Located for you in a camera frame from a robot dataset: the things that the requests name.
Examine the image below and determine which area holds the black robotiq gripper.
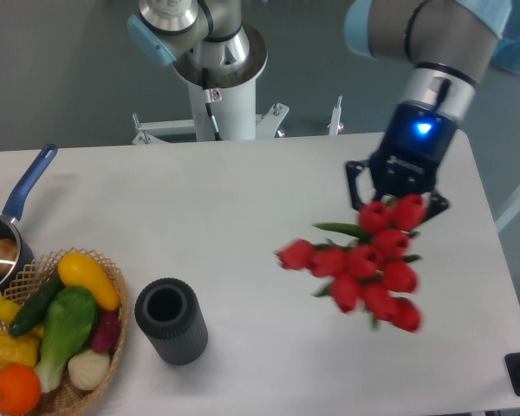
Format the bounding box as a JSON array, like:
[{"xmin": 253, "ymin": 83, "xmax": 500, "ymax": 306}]
[{"xmin": 344, "ymin": 103, "xmax": 458, "ymax": 224}]

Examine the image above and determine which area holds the small yellow pepper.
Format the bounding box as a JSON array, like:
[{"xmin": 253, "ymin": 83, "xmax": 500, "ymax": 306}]
[{"xmin": 0, "ymin": 291, "xmax": 22, "ymax": 325}]

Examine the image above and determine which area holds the black pedestal cable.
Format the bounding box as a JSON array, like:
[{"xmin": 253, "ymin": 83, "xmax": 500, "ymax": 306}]
[{"xmin": 200, "ymin": 68, "xmax": 224, "ymax": 142}]

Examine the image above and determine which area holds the red tulip bouquet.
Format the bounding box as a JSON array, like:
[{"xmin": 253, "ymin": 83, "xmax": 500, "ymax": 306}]
[{"xmin": 276, "ymin": 194, "xmax": 427, "ymax": 333}]

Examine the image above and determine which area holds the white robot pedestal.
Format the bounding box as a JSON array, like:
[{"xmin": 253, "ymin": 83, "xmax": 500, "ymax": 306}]
[{"xmin": 131, "ymin": 22, "xmax": 347, "ymax": 146}]

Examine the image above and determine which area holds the orange fruit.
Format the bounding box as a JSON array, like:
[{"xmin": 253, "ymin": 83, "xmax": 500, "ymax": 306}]
[{"xmin": 0, "ymin": 365, "xmax": 42, "ymax": 415}]

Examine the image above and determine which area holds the green cucumber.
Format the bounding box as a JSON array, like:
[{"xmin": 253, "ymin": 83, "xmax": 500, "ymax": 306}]
[{"xmin": 9, "ymin": 273, "xmax": 64, "ymax": 337}]

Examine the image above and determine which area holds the brown bread roll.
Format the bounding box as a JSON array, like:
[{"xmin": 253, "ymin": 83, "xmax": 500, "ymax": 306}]
[{"xmin": 0, "ymin": 238, "xmax": 17, "ymax": 276}]

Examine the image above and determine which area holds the blue handled saucepan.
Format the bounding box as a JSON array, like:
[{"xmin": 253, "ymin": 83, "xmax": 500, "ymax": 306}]
[{"xmin": 0, "ymin": 144, "xmax": 58, "ymax": 291}]

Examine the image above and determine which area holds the green lettuce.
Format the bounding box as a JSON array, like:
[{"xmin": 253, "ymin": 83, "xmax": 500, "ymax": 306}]
[{"xmin": 35, "ymin": 286, "xmax": 97, "ymax": 393}]

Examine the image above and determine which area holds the white garlic bulb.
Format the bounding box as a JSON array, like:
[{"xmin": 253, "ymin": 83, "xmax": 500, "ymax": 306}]
[{"xmin": 68, "ymin": 349, "xmax": 110, "ymax": 391}]

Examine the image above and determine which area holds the dark grey ribbed vase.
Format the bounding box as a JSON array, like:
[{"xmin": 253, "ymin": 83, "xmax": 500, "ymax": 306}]
[{"xmin": 134, "ymin": 277, "xmax": 209, "ymax": 366}]

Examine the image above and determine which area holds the yellow squash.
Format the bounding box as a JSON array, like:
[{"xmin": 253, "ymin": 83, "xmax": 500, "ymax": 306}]
[{"xmin": 57, "ymin": 252, "xmax": 120, "ymax": 312}]

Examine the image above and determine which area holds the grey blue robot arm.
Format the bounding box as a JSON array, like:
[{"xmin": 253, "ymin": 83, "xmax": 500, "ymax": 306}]
[{"xmin": 127, "ymin": 1, "xmax": 511, "ymax": 218}]

